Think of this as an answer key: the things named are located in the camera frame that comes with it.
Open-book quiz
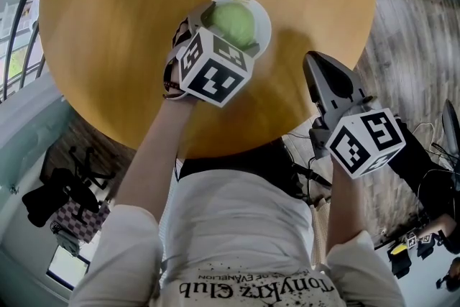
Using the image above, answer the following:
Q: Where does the checkered cloth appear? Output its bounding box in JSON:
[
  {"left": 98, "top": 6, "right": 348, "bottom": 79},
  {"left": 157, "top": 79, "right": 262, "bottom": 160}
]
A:
[{"left": 50, "top": 199, "right": 111, "bottom": 245}]

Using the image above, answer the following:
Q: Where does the person's left hand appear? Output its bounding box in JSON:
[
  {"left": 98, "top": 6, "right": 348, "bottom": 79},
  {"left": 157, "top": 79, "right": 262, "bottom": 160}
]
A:
[{"left": 172, "top": 19, "right": 190, "bottom": 47}]

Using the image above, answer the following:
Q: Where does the white round plate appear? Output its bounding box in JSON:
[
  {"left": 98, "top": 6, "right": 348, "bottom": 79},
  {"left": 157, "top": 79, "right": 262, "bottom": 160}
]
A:
[{"left": 206, "top": 0, "right": 272, "bottom": 58}]

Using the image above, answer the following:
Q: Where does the white printed t-shirt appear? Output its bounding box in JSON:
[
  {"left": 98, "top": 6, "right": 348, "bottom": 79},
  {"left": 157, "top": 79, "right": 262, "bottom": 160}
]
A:
[{"left": 70, "top": 168, "right": 407, "bottom": 307}]

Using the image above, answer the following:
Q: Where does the yellow black tool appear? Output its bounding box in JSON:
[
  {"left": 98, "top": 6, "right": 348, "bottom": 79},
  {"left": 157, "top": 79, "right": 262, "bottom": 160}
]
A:
[{"left": 387, "top": 242, "right": 413, "bottom": 278}]

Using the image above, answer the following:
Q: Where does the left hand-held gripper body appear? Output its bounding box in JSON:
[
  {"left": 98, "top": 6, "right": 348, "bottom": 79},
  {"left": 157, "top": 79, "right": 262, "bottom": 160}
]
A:
[{"left": 164, "top": 16, "right": 255, "bottom": 108}]

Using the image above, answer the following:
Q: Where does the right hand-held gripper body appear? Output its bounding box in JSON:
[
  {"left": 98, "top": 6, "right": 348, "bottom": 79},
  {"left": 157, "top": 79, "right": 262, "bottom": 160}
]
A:
[{"left": 310, "top": 96, "right": 407, "bottom": 180}]

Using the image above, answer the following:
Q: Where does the frosted glass partition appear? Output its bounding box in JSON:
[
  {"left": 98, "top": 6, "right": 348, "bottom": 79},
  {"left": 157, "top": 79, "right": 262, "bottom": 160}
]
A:
[{"left": 0, "top": 89, "right": 73, "bottom": 188}]

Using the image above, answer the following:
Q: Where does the person's right forearm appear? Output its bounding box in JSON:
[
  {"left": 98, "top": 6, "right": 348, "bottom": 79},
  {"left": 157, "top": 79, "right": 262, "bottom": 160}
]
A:
[{"left": 325, "top": 157, "right": 367, "bottom": 252}]

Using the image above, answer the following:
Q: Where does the black office chair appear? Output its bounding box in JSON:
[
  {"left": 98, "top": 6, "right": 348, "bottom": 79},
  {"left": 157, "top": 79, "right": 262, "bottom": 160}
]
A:
[{"left": 21, "top": 147, "right": 116, "bottom": 227}]

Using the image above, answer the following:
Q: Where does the green ball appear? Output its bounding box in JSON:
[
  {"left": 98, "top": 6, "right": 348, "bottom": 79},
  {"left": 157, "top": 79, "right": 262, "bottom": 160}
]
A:
[{"left": 207, "top": 1, "right": 257, "bottom": 50}]

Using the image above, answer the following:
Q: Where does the dark beaded bracelet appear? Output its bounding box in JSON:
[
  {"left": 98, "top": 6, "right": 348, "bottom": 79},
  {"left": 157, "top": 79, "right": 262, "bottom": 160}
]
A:
[{"left": 162, "top": 80, "right": 185, "bottom": 100}]

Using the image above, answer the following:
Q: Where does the person's left forearm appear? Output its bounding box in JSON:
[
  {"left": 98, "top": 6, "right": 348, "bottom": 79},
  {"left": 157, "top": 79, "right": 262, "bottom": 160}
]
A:
[{"left": 114, "top": 93, "right": 201, "bottom": 224}]

